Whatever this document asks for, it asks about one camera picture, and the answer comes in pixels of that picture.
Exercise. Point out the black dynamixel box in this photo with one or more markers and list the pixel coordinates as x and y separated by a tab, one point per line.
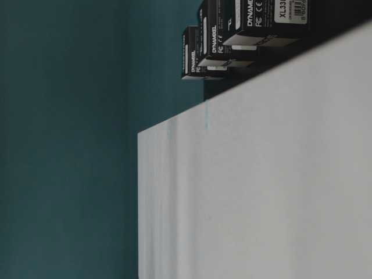
214	57
248	22
284	19
190	68

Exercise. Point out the white base board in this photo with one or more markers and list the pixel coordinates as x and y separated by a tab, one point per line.
271	179

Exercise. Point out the black base board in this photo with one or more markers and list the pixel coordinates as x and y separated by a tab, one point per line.
268	58

